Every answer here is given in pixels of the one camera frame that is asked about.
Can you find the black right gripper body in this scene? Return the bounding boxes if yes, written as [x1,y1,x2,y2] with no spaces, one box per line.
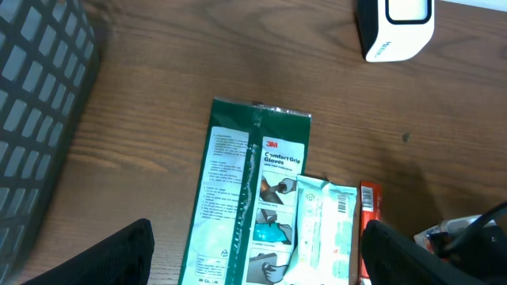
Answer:
[429,226,506,283]

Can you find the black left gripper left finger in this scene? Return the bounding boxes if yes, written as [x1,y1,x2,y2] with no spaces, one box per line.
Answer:
[25,218,154,285]

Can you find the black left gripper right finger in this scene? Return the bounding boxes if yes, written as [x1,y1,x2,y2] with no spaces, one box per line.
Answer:
[360,220,483,285]

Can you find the red stick packet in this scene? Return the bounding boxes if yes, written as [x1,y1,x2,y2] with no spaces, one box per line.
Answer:
[358,181,382,285]

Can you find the mint green wipes pack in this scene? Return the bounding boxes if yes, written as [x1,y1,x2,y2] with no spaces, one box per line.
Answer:
[282,175,357,285]

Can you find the white green package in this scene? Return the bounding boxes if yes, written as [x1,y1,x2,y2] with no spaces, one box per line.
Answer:
[179,99,311,285]

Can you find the orange tissue packet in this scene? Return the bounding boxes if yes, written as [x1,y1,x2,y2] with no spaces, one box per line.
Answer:
[414,225,448,257]

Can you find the white black barcode scanner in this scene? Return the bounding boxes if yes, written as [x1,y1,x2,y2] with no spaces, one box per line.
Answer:
[355,0,435,63]

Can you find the grey plastic mesh basket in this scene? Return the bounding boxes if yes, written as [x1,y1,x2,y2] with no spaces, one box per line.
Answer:
[1,0,100,284]

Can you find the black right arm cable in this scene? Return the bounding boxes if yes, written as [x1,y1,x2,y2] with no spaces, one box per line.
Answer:
[443,201,507,254]

